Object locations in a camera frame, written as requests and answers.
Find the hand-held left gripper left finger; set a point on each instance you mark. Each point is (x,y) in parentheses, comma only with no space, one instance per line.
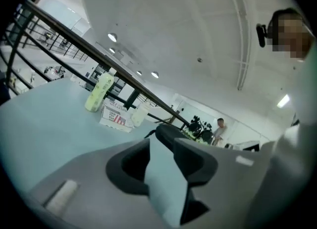
(89,173)

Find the black equipment on stand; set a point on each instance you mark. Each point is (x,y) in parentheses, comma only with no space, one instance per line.
(200,129)

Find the person's head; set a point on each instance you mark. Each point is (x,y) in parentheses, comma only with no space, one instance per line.
(289,35)

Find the rectangular ceiling light panel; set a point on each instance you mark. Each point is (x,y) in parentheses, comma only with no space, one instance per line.
(283,101)

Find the round ceiling light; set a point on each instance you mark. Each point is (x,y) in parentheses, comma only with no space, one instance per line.
(112,50)
(112,36)
(154,74)
(139,73)

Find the white ceiling conduit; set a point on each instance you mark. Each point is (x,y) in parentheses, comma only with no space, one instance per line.
(241,37)

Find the person's white shirt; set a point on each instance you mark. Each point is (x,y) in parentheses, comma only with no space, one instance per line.
(294,149)

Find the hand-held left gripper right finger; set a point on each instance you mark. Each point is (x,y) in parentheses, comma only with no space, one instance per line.
(223,173)

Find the white printed cardboard box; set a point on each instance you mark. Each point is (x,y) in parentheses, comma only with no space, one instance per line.
(116,119)

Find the dark metal railing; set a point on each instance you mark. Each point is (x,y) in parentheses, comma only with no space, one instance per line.
(81,47)

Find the black head-worn camera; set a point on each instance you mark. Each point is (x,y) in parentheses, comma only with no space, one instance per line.
(261,35)

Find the yellow-green plastic bottle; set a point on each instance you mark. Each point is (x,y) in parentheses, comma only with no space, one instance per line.
(99,93)

